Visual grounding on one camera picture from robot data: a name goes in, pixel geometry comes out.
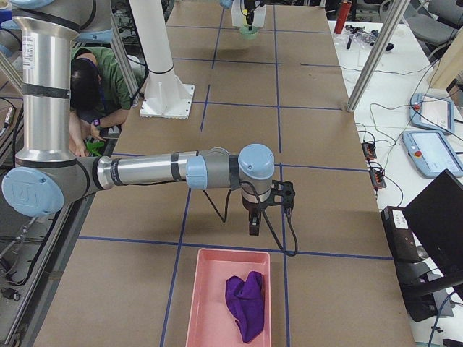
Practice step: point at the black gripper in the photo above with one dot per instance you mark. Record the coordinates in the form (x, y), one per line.
(252, 209)
(249, 9)

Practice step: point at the light green ceramic bowl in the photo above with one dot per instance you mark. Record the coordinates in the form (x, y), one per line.
(247, 32)

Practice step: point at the purple cloth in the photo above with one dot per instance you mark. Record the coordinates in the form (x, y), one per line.
(245, 301)

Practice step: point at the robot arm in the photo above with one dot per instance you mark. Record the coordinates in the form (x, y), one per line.
(49, 175)
(226, 4)

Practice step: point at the clear plastic storage box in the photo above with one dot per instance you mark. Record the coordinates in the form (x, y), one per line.
(238, 15)

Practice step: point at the red cylinder bottle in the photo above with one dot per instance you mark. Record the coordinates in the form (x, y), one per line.
(344, 11)

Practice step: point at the pink plastic bin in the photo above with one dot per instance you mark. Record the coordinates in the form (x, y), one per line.
(211, 323)

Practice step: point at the clear plastic bag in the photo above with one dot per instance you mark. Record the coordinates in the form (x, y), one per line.
(352, 34)

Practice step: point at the orange terminal block near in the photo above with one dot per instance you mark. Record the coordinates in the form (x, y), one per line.
(377, 178)

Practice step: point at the orange terminal block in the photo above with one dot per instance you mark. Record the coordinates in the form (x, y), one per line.
(377, 178)
(368, 149)

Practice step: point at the orange terminal block far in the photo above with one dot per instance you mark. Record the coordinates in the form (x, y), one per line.
(368, 149)

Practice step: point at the person in green shirt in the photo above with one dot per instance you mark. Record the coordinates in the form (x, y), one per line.
(98, 91)

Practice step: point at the black monitor on stand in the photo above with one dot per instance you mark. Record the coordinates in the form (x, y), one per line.
(425, 239)

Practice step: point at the teach pendant near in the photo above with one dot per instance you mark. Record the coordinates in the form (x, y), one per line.
(431, 153)

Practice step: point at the teach pendant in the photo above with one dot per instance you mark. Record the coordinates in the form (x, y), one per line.
(431, 153)
(432, 112)

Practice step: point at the teach pendant far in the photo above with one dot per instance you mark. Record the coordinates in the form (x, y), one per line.
(432, 112)

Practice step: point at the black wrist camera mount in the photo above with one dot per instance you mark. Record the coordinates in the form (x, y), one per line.
(282, 194)

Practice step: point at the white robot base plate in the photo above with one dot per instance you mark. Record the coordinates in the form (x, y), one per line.
(165, 95)

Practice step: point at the aluminium frame post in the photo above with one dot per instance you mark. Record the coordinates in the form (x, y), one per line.
(388, 28)

